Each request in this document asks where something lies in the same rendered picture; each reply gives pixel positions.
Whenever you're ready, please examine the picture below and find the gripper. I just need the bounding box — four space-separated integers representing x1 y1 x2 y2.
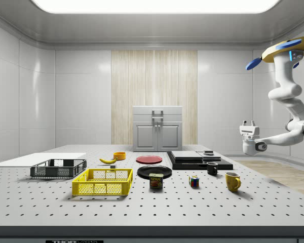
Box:
239 120 260 137

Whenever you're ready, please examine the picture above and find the black mug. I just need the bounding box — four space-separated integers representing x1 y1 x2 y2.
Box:
206 161 219 176

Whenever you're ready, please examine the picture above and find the yellow mug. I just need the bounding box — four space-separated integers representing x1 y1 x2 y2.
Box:
224 172 242 192

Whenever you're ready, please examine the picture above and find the black stove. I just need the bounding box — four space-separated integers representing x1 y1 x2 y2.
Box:
166 150 235 171

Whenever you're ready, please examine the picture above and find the puzzle cube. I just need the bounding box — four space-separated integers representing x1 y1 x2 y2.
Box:
188 175 200 188

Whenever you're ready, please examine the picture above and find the white cabinet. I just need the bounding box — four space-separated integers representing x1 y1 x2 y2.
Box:
132 105 183 152

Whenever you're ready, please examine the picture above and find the red plate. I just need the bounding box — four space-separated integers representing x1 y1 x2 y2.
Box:
136 155 163 165

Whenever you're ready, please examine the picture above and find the flat-sided can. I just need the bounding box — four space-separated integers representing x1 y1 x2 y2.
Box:
149 173 164 190

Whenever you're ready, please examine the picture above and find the black plate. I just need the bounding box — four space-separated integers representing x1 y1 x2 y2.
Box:
136 165 173 179

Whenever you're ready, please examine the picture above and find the banana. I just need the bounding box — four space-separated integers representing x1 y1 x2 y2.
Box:
99 157 119 165

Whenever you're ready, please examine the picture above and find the yellow basket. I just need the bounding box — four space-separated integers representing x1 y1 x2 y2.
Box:
71 168 134 196

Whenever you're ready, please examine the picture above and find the dark grey basket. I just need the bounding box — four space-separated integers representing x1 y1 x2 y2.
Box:
30 158 88 180

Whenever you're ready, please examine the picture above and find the white board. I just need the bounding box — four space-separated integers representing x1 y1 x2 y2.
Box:
0 152 87 168

